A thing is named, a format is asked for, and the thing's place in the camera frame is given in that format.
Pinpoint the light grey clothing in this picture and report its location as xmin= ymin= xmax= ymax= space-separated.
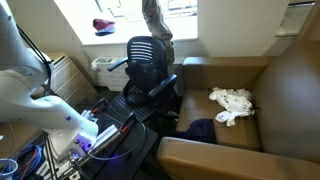
xmin=141 ymin=0 xmax=176 ymax=66

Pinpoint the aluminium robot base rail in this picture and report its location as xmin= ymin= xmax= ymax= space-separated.
xmin=56 ymin=109 xmax=138 ymax=180

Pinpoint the blue cable bundle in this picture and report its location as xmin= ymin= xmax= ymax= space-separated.
xmin=11 ymin=143 xmax=44 ymax=180

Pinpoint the white crumpled clothing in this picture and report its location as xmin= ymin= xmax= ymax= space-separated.
xmin=208 ymin=87 xmax=256 ymax=128

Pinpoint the maroon cap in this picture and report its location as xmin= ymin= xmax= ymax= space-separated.
xmin=92 ymin=18 xmax=117 ymax=37

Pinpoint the black slatted office chair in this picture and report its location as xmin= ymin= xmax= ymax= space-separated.
xmin=107 ymin=35 xmax=178 ymax=121

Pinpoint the beige drawer cabinet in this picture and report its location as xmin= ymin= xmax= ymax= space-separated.
xmin=31 ymin=52 xmax=98 ymax=106

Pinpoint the brown leather armchair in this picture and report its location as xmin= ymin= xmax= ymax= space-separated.
xmin=156 ymin=39 xmax=320 ymax=180

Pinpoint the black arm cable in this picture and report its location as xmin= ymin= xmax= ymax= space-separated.
xmin=15 ymin=23 xmax=54 ymax=97

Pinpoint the white paper cup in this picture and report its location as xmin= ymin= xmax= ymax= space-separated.
xmin=0 ymin=158 xmax=18 ymax=180

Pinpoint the dark blue clothing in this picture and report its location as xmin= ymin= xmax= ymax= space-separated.
xmin=166 ymin=118 xmax=218 ymax=145

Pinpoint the orange handled black clamp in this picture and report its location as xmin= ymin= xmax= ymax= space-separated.
xmin=91 ymin=97 xmax=109 ymax=114
xmin=119 ymin=111 xmax=138 ymax=134

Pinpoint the window with dark frame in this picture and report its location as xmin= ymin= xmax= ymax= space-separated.
xmin=54 ymin=0 xmax=198 ymax=21

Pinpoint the white window sill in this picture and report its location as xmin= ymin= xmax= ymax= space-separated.
xmin=79 ymin=16 xmax=198 ymax=46

